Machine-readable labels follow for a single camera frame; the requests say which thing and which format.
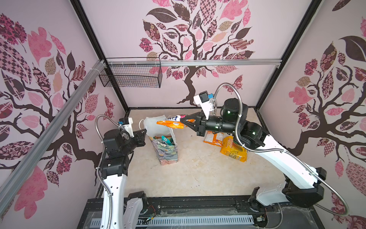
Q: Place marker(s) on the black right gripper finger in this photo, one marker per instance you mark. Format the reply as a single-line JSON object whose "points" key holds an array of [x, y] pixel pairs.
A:
{"points": [[191, 125], [189, 118]]}

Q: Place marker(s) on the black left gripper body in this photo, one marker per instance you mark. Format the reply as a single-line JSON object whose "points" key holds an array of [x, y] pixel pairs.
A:
{"points": [[130, 143]]}

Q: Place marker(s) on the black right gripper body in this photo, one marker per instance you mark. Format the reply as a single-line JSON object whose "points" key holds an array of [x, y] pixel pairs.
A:
{"points": [[215, 124]]}

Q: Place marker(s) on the orange white snack bag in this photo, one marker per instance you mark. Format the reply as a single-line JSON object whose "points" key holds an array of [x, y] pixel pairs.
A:
{"points": [[173, 122], [215, 139]]}

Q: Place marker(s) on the teal snack bag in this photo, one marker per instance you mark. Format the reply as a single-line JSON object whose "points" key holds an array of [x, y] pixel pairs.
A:
{"points": [[166, 141]]}

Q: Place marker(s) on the floral paper bag white handles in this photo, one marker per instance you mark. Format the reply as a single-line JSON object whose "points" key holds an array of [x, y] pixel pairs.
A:
{"points": [[165, 154]]}

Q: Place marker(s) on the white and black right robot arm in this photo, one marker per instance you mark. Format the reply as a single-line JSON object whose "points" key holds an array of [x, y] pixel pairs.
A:
{"points": [[300, 187]]}

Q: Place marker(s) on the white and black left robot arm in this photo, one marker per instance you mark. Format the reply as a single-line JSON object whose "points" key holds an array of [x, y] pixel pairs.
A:
{"points": [[119, 147]]}

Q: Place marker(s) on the yellow snack bag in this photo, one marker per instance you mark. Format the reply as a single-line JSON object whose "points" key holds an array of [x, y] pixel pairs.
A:
{"points": [[231, 149]]}

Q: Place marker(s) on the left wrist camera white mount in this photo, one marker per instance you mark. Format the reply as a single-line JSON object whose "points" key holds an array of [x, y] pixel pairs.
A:
{"points": [[126, 124]]}

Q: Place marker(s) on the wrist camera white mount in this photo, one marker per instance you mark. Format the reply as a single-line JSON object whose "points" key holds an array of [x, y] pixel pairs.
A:
{"points": [[126, 124], [205, 101]]}

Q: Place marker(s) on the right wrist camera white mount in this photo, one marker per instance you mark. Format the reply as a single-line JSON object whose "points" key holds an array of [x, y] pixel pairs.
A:
{"points": [[205, 101]]}

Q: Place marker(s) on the black wire basket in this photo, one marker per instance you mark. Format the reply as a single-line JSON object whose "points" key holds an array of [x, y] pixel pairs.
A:
{"points": [[137, 72]]}

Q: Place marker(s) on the aluminium rail back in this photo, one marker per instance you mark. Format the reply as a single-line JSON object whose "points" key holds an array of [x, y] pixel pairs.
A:
{"points": [[179, 63]]}

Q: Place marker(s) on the aluminium rail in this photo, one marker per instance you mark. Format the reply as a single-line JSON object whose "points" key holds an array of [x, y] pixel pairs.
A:
{"points": [[179, 63], [14, 182]]}

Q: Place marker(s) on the white slotted cable duct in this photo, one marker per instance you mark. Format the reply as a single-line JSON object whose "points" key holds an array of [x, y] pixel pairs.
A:
{"points": [[197, 221]]}

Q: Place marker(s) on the black base frame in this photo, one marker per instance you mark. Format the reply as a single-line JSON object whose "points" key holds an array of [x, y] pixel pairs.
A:
{"points": [[277, 216]]}

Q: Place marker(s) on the aluminium rail left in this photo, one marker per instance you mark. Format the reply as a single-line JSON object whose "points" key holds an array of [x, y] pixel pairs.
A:
{"points": [[14, 182]]}

